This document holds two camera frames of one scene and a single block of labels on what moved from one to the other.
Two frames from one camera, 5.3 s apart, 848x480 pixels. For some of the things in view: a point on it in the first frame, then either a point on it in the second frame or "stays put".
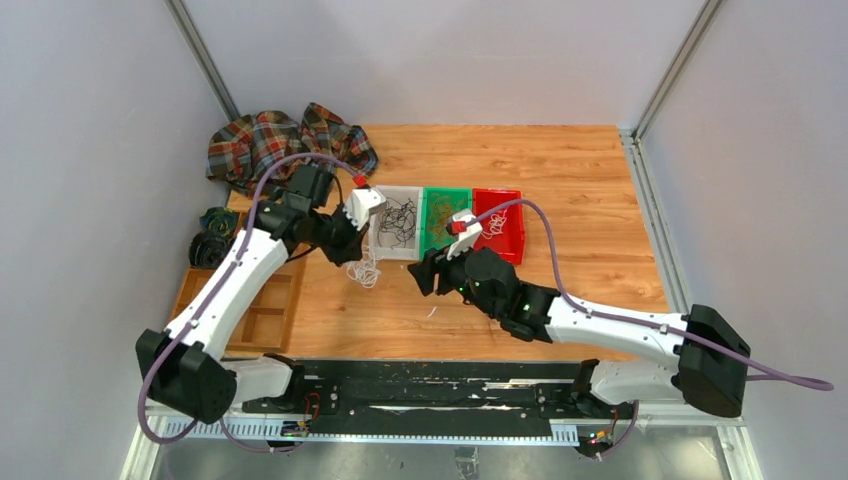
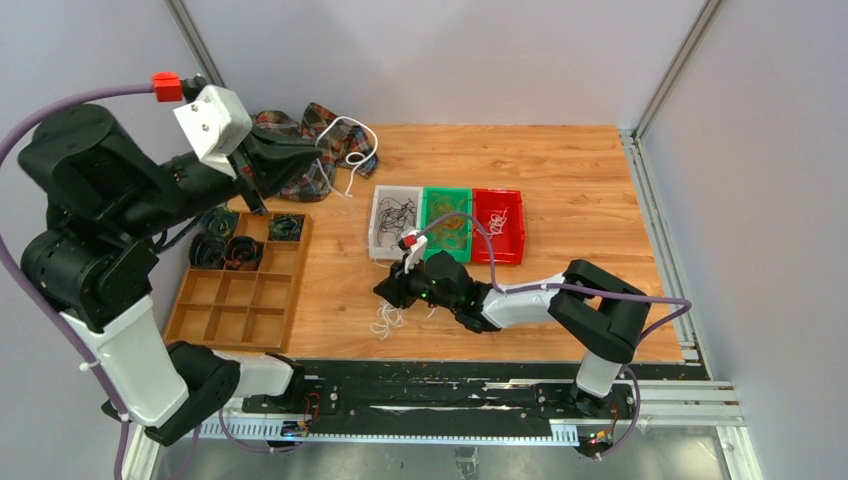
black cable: [398, 219] stays put
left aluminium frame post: [202, 57] stays put
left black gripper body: [335, 234] → [247, 181]
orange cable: [443, 207] stays put
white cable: [365, 271] → [391, 315]
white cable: [496, 224] stays put
